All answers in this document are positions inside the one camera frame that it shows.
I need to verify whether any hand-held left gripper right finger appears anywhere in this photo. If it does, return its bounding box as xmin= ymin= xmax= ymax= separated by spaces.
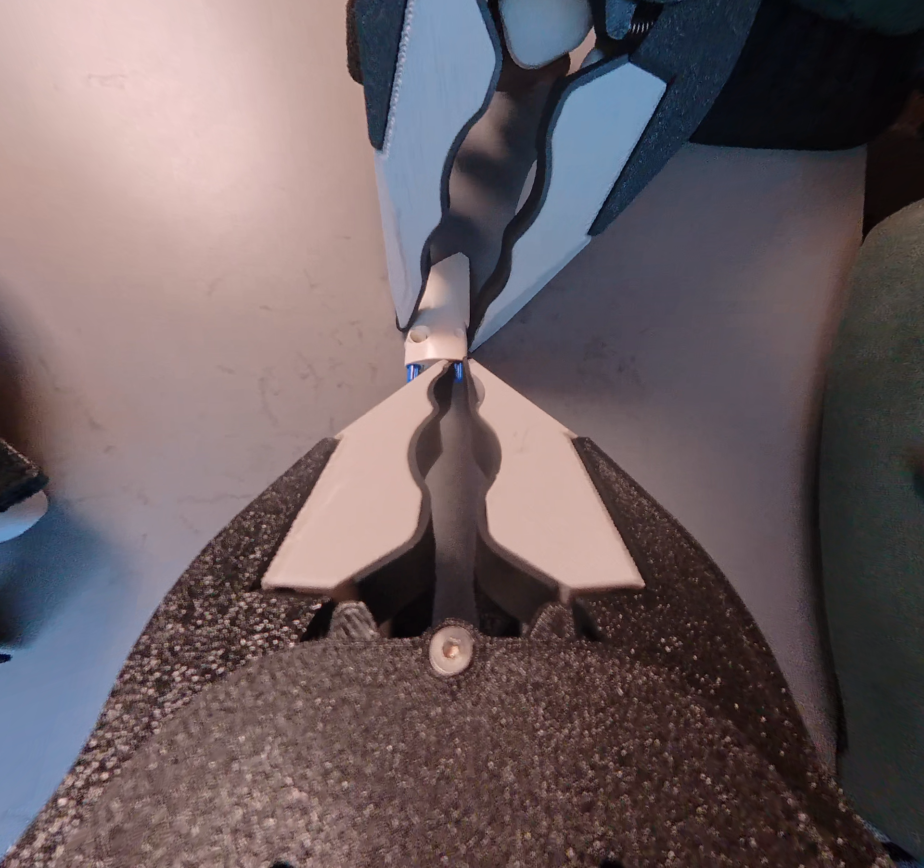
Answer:
xmin=461 ymin=359 xmax=646 ymax=595

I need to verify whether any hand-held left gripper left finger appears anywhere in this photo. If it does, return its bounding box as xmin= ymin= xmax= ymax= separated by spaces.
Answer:
xmin=258 ymin=363 xmax=444 ymax=595

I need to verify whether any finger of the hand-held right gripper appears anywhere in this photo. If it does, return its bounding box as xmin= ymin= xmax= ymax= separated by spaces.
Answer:
xmin=469 ymin=56 xmax=667 ymax=353
xmin=375 ymin=0 xmax=499 ymax=328

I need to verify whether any white lego panel piece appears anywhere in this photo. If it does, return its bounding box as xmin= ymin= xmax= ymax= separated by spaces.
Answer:
xmin=403 ymin=251 xmax=474 ymax=365

